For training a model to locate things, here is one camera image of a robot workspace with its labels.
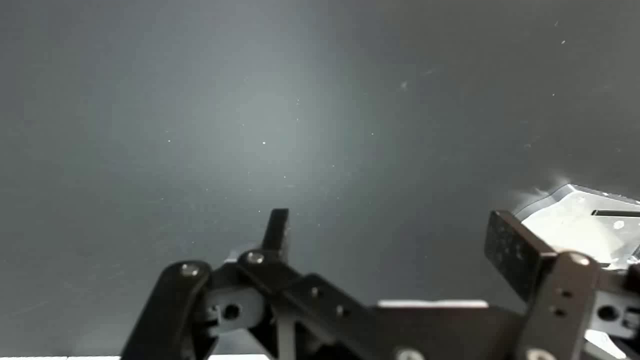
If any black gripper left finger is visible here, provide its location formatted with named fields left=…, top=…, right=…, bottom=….
left=123, top=209, right=376, bottom=360

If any aluminium mounting plate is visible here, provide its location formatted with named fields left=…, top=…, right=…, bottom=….
left=512, top=183, right=640, bottom=268

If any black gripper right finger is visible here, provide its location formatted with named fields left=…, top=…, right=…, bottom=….
left=484, top=209, right=640, bottom=360

